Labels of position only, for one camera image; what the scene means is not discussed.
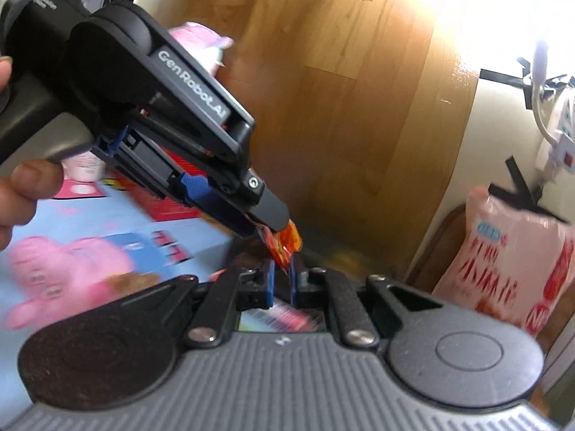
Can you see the pink plush toy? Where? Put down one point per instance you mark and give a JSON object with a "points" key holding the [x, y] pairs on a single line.
{"points": [[200, 47]]}

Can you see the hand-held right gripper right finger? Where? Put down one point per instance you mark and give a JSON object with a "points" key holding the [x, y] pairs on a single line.
{"points": [[295, 283]]}

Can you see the red gift bag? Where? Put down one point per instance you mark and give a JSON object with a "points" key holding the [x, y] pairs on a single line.
{"points": [[148, 208]]}

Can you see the person's left hand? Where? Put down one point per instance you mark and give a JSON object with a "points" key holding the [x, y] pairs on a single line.
{"points": [[27, 188]]}

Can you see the pink snack bag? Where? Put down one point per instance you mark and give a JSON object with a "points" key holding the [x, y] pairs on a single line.
{"points": [[503, 260]]}

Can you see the pink and white packet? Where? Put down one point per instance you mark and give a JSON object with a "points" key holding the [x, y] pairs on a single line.
{"points": [[83, 170]]}

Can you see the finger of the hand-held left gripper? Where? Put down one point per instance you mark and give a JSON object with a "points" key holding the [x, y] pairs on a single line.
{"points": [[197, 193], [265, 206]]}

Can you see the white power strip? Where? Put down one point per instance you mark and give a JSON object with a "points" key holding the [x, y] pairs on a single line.
{"points": [[561, 143]]}

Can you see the orange snack packet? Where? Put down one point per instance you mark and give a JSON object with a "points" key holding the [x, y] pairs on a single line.
{"points": [[284, 244]]}

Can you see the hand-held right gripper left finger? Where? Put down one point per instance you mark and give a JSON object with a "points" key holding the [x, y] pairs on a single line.
{"points": [[268, 283]]}

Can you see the printed cartoon blanket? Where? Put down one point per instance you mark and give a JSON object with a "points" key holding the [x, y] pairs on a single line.
{"points": [[81, 242]]}

